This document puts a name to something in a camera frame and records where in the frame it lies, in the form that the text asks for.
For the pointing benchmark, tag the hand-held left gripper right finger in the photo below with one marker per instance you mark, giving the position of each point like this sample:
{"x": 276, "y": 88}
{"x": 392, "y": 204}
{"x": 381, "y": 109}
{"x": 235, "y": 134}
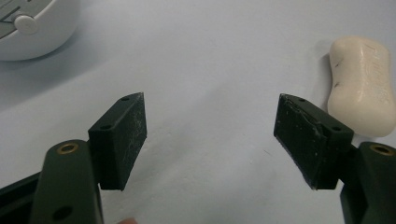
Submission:
{"x": 314, "y": 140}

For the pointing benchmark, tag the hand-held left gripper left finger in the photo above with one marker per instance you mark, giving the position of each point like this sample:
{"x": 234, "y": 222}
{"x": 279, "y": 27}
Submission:
{"x": 118, "y": 140}

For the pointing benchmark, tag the cream soap bar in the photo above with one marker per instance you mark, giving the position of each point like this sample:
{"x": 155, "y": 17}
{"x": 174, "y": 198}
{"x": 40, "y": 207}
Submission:
{"x": 361, "y": 87}

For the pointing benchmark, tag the white soap dish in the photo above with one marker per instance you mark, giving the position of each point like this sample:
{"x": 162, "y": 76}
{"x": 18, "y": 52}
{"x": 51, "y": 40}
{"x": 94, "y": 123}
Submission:
{"x": 31, "y": 34}

